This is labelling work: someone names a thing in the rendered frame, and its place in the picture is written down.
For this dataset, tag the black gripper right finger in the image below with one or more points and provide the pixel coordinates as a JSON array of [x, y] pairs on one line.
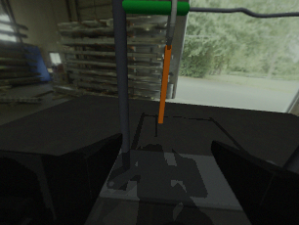
[[268, 194]]

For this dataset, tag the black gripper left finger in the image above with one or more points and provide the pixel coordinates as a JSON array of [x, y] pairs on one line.
[[70, 183]]

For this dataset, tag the grey loop with orange handle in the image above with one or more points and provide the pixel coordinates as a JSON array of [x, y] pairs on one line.
[[167, 55]]

